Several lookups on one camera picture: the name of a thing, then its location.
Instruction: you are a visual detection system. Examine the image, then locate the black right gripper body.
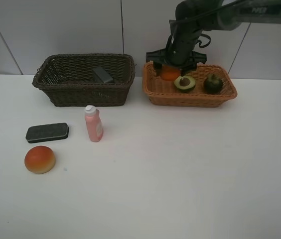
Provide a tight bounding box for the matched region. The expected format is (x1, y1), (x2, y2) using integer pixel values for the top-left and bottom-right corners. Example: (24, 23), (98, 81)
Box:
(145, 20), (207, 70)

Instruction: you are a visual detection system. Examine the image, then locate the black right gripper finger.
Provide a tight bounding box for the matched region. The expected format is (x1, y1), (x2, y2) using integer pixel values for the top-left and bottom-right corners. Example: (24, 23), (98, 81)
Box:
(153, 62), (162, 76)
(180, 63), (197, 76)

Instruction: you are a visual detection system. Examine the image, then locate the half avocado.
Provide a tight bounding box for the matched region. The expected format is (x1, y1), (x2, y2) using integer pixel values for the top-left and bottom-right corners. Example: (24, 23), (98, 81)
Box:
(174, 76), (196, 93)

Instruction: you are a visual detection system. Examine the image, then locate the orange mandarin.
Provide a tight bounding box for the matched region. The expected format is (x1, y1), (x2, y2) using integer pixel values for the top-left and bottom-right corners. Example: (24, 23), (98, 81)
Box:
(159, 65), (181, 81)

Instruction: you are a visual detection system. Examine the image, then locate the dark mangosteen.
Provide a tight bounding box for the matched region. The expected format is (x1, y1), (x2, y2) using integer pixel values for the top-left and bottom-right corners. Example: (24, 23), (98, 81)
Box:
(203, 74), (223, 94)

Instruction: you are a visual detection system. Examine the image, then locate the dark square bottle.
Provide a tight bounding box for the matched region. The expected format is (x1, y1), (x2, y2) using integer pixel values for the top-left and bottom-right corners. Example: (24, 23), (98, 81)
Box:
(92, 67), (114, 84)

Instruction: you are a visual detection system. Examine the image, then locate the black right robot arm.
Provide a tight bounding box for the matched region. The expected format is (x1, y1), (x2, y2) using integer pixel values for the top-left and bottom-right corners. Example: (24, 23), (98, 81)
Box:
(145, 0), (281, 76)

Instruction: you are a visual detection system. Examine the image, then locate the orange wicker basket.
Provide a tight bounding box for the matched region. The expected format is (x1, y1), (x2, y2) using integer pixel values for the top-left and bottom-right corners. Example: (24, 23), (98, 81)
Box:
(142, 62), (238, 108)

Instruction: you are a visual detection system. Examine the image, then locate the pink squeeze bottle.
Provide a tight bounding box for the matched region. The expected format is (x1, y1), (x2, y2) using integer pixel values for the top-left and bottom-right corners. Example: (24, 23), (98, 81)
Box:
(84, 105), (104, 142)

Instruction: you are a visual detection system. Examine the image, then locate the dark brown wicker basket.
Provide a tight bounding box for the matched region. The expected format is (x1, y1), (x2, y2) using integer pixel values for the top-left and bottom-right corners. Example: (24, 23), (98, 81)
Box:
(32, 53), (135, 107)

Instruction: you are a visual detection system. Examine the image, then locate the black whiteboard eraser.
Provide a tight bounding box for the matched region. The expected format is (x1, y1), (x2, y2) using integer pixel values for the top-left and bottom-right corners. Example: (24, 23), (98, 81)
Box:
(25, 122), (69, 143)

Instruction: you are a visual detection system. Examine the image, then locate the round bread bun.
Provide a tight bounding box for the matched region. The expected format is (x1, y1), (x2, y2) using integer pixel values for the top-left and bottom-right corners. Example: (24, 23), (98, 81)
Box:
(24, 146), (56, 174)

